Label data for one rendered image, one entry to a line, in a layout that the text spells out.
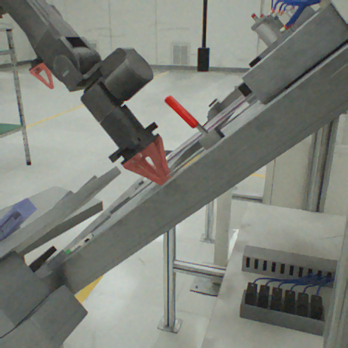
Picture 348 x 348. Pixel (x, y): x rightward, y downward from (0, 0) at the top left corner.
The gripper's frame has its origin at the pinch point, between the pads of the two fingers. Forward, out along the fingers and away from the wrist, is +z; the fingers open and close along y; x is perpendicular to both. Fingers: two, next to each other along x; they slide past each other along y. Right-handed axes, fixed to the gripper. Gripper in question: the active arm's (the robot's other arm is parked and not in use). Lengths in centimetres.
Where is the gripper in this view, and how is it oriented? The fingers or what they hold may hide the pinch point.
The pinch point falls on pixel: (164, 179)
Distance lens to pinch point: 69.0
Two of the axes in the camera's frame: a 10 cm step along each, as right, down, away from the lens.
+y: 3.0, -3.8, 8.8
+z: 6.1, 7.8, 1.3
